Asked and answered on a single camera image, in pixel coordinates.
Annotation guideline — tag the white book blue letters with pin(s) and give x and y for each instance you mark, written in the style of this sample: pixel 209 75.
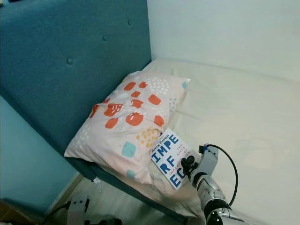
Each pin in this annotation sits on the white book blue letters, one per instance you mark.
pixel 168 159

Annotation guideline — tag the pink orange printed pillow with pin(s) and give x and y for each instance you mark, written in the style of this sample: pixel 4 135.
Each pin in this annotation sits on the pink orange printed pillow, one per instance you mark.
pixel 112 140

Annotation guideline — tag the cream sheeted mattress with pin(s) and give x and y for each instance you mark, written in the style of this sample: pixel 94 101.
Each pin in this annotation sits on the cream sheeted mattress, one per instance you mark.
pixel 239 117

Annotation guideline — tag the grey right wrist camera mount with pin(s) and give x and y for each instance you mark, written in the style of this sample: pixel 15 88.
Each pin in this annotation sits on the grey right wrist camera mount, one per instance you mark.
pixel 209 160

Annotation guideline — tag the white bed frame label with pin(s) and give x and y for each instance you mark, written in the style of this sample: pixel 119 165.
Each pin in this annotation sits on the white bed frame label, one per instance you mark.
pixel 96 180

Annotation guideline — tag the blue fabric bed frame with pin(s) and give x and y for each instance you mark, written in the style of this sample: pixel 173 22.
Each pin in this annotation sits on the blue fabric bed frame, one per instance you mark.
pixel 65 37

